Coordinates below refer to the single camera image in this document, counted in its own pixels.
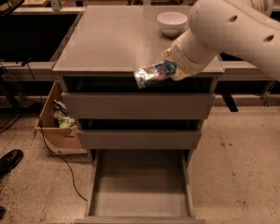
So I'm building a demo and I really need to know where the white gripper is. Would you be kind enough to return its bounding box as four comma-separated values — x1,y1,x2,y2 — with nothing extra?
161,29,217,81

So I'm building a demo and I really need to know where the redbull can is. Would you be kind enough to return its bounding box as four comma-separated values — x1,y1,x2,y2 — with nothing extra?
133,61,177,89

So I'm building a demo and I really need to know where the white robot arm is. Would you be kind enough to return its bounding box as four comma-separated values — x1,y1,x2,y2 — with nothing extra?
162,0,280,82

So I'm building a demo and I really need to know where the grey drawer cabinet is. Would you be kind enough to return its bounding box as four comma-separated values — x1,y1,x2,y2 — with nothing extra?
51,5,225,161

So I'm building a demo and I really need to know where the grey top drawer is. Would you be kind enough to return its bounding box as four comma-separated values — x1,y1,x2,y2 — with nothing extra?
62,92,215,119

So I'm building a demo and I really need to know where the grey middle drawer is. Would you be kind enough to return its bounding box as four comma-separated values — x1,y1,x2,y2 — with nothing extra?
77,130,202,149

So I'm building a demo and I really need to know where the grey open bottom drawer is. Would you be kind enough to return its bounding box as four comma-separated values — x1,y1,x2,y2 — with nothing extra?
74,150,205,224

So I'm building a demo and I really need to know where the white ceramic bowl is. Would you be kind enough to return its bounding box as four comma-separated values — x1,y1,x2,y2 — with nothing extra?
157,12,188,37

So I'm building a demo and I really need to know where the crumpled green white trash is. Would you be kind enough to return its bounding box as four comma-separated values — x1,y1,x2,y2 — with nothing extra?
53,100,75,128

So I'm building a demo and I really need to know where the brown cardboard box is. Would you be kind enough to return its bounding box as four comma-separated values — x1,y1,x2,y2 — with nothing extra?
35,81,82,153

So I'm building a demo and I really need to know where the black leather shoe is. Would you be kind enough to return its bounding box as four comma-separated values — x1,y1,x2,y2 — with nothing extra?
0,149,23,180

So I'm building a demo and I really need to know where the black floor cable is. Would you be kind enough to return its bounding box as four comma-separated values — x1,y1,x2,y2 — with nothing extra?
36,119,89,203

